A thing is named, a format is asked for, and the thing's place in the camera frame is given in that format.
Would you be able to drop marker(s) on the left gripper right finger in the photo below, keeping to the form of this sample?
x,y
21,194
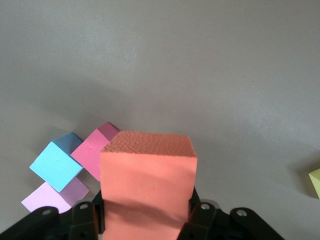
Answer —
x,y
205,222

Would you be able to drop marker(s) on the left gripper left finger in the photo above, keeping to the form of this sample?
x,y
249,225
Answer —
x,y
82,222

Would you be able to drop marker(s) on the orange foam cube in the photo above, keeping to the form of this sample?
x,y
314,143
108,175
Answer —
x,y
147,180

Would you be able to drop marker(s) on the pink foam cube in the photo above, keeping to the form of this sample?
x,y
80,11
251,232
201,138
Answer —
x,y
50,200

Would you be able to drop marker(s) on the blue foam cube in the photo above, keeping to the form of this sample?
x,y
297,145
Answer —
x,y
56,165

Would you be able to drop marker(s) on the red foam cube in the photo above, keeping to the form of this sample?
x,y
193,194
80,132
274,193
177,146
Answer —
x,y
90,155

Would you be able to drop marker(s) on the yellow foam cube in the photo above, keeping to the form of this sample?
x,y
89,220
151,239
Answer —
x,y
315,183

